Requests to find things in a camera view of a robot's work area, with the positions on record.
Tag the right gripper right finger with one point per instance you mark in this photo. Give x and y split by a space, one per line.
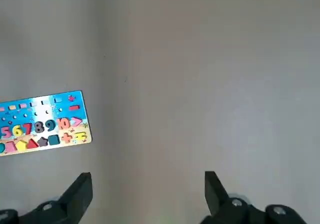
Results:
225 209

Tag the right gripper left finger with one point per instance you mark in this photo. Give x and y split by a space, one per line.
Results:
70 206

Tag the orange number ten piece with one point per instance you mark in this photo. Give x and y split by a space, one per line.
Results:
63 123

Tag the colourful wooden toy board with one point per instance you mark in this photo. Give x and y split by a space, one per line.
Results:
62 114

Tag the dark blue square piece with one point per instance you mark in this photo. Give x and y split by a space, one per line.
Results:
53 139

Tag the orange plus sign piece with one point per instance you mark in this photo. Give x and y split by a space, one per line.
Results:
66 137

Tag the yellow equals sign piece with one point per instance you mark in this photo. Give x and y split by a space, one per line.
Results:
80 136

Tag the red triangle piece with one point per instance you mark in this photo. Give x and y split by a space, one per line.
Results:
32 144

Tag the yellow shape piece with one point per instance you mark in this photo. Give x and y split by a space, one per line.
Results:
21 146

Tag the blue number nine piece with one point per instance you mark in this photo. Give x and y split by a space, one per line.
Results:
50 125

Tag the pink square piece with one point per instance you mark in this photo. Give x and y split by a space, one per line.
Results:
10 147

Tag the pink greater-than sign piece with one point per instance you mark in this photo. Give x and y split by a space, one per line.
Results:
77 121

